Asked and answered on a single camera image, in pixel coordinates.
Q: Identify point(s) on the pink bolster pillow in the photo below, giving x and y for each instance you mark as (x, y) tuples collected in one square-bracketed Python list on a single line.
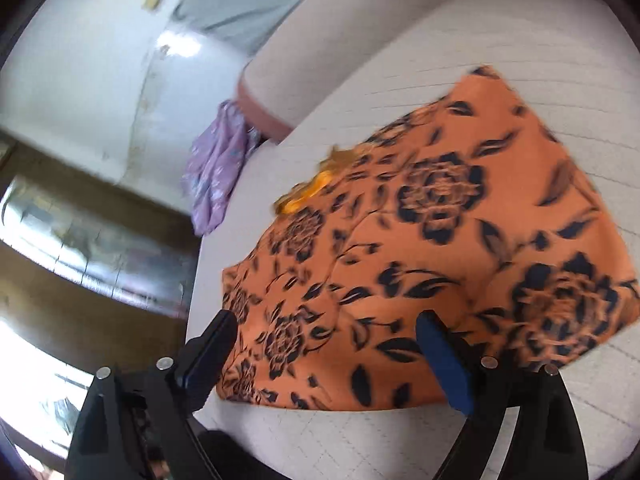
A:
[(312, 52)]

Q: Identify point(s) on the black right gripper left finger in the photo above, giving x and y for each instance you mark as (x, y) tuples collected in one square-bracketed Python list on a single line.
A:
[(125, 413)]

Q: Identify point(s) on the beige quilted bed cover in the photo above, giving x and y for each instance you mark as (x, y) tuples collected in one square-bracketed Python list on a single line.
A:
[(574, 66)]

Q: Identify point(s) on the orange black floral garment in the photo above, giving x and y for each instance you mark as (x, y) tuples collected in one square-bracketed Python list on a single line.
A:
[(468, 207)]

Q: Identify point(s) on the dark wooden wardrobe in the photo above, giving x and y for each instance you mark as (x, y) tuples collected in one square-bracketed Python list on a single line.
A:
[(90, 276)]

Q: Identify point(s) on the purple floral garment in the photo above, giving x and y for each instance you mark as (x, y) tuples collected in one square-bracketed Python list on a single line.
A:
[(216, 160)]

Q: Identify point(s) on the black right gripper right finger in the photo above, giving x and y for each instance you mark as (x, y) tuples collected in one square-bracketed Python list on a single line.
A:
[(546, 443)]

